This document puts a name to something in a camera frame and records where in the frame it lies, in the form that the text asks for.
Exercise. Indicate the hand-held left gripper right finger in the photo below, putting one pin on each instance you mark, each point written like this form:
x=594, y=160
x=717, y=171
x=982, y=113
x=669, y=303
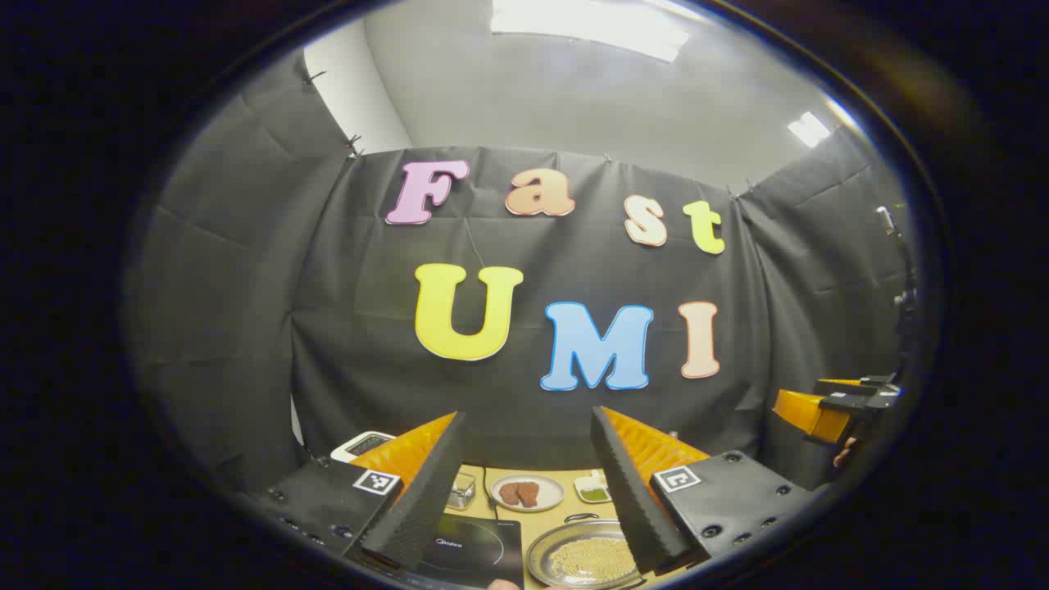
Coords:
x=631, y=508

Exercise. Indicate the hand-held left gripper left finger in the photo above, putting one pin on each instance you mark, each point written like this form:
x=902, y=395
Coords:
x=426, y=500

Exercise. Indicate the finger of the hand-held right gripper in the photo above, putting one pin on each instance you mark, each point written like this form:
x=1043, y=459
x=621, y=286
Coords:
x=811, y=416
x=877, y=382

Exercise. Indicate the black induction cooktop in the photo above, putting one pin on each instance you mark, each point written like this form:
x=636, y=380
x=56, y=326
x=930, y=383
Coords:
x=475, y=549

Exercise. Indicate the pile of green beans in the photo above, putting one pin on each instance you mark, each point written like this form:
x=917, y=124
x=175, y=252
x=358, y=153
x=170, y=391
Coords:
x=595, y=495

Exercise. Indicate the white divided condiment dish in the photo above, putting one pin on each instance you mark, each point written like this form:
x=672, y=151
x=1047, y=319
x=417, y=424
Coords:
x=583, y=482

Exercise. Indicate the pile of yellow soybeans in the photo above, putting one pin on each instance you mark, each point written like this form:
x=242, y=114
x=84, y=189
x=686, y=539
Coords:
x=586, y=561

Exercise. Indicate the white oval plate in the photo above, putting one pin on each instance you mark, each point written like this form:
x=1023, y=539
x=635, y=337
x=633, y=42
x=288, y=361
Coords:
x=551, y=492

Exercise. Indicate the brown meat slice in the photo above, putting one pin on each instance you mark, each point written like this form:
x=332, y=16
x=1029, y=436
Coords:
x=529, y=493
x=510, y=493

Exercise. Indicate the white toaster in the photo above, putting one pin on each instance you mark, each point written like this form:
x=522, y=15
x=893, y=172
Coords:
x=352, y=447

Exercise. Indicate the small ceiling light panel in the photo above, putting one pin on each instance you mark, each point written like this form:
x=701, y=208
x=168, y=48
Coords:
x=810, y=129

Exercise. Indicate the large ceiling light panel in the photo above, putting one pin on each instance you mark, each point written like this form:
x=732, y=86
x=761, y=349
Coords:
x=590, y=24

